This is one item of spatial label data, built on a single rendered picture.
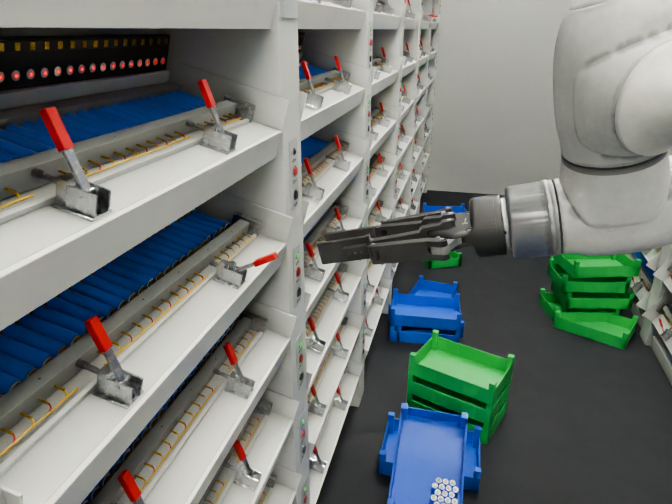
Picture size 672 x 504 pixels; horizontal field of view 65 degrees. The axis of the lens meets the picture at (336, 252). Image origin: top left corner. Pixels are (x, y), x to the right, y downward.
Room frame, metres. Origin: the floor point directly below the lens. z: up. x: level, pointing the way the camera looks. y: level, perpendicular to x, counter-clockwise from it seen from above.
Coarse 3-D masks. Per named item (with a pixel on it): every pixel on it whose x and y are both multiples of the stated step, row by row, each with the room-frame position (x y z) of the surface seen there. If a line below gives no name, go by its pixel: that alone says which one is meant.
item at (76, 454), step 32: (256, 224) 0.85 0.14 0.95; (288, 224) 0.86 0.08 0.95; (224, 256) 0.76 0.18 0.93; (256, 256) 0.79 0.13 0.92; (224, 288) 0.67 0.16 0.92; (256, 288) 0.74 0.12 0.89; (192, 320) 0.58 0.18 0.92; (224, 320) 0.62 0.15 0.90; (160, 352) 0.51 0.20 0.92; (192, 352) 0.53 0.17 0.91; (64, 384) 0.43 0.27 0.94; (160, 384) 0.46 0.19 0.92; (32, 416) 0.39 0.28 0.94; (96, 416) 0.40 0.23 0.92; (128, 416) 0.41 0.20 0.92; (0, 448) 0.35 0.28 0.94; (32, 448) 0.35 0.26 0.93; (64, 448) 0.36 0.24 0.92; (96, 448) 0.37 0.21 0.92; (0, 480) 0.32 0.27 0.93; (32, 480) 0.32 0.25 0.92; (64, 480) 0.33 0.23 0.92; (96, 480) 0.36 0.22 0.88
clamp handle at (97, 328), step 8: (88, 320) 0.43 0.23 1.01; (96, 320) 0.44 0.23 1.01; (88, 328) 0.43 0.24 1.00; (96, 328) 0.43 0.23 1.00; (96, 336) 0.43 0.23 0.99; (104, 336) 0.44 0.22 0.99; (96, 344) 0.43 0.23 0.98; (104, 344) 0.43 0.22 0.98; (104, 352) 0.43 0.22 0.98; (112, 352) 0.44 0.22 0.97; (112, 360) 0.43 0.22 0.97; (112, 368) 0.43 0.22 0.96; (120, 368) 0.44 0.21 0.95; (112, 376) 0.43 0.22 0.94; (120, 376) 0.43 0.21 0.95
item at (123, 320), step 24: (216, 240) 0.76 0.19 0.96; (192, 264) 0.67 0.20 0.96; (168, 288) 0.61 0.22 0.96; (192, 288) 0.64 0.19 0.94; (120, 312) 0.53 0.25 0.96; (144, 312) 0.56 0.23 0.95; (120, 336) 0.51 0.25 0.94; (72, 360) 0.44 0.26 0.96; (24, 384) 0.40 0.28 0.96; (48, 384) 0.41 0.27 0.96; (0, 408) 0.36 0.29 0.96; (24, 408) 0.38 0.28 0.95; (0, 432) 0.35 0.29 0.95; (24, 432) 0.36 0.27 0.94
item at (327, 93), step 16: (304, 64) 1.11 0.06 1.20; (320, 64) 1.57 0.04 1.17; (336, 64) 1.37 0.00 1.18; (352, 64) 1.55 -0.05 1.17; (304, 80) 1.23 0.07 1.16; (320, 80) 1.34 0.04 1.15; (336, 80) 1.37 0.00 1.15; (352, 80) 1.55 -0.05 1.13; (304, 96) 0.95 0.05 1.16; (320, 96) 1.12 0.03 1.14; (336, 96) 1.29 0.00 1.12; (352, 96) 1.38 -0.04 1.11; (304, 112) 1.03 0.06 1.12; (320, 112) 1.09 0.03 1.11; (336, 112) 1.24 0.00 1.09; (304, 128) 0.99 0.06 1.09; (320, 128) 1.13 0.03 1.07
